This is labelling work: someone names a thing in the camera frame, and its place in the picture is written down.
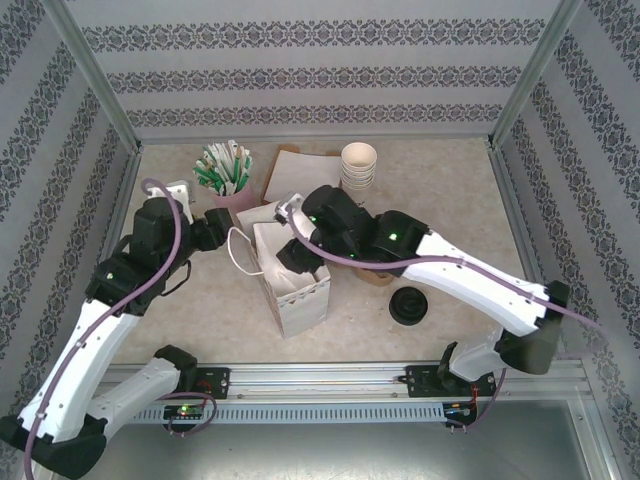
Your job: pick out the stack of white napkins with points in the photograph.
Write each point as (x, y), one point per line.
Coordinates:
(280, 148)

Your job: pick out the green white sugar stick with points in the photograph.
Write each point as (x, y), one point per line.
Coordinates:
(242, 172)
(204, 172)

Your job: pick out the stack of white paper cups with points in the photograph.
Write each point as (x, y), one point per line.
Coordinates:
(357, 170)

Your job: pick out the aluminium table edge rail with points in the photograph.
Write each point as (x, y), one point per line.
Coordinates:
(510, 200)
(118, 210)

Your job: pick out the aluminium mounting rail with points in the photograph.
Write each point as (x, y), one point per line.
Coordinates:
(320, 382)

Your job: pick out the stack of black lids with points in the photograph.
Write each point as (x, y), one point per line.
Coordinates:
(409, 306)

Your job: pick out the white paper stick packet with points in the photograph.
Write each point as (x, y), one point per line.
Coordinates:
(216, 154)
(232, 152)

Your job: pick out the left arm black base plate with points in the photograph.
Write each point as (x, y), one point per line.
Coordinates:
(217, 382)

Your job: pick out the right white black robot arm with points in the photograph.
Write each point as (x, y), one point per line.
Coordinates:
(475, 280)

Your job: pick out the aluminium frame post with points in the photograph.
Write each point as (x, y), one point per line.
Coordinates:
(535, 70)
(95, 75)

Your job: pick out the pink holder cup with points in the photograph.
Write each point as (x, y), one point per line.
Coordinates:
(235, 197)

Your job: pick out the brown cardboard cup carrier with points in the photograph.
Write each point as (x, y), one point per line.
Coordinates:
(375, 277)

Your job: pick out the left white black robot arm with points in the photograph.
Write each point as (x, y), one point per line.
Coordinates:
(75, 360)

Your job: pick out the wooden stirrer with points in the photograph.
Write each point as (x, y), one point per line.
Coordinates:
(245, 151)

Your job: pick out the white paper napkin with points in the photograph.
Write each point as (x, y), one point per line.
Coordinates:
(255, 215)

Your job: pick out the small circuit board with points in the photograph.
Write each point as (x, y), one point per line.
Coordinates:
(460, 411)
(185, 412)

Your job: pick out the white patterned paper bag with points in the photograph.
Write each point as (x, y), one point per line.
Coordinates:
(305, 310)

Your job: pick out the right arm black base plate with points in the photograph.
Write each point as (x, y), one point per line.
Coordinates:
(420, 382)

